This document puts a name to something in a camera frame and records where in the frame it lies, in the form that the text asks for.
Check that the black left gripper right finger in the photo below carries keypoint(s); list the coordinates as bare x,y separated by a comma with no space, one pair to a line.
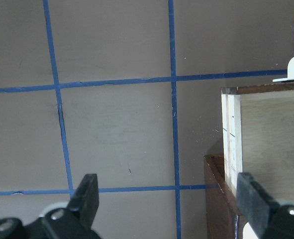
255,203

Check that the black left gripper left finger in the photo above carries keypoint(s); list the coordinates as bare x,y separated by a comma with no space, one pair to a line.
85,201

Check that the wooden drawer with brown front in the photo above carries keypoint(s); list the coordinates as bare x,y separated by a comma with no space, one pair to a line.
258,136

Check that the dark brown wooden cabinet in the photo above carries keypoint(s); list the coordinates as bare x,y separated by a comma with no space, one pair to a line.
223,218

